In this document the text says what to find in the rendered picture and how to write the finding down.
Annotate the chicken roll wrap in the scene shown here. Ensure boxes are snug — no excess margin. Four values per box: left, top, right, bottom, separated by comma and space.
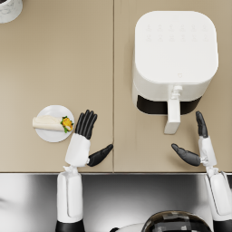
32, 115, 74, 134

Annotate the white air fryer drawer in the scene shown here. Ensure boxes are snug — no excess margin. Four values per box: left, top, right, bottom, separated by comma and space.
136, 84, 203, 135

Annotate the white air fryer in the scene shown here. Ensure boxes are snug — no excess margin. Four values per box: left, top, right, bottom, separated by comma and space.
131, 10, 219, 116

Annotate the white round plate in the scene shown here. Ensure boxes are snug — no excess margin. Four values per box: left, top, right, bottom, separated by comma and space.
34, 104, 75, 143

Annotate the white marbled pot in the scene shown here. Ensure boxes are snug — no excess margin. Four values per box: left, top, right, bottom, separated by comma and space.
0, 0, 24, 24

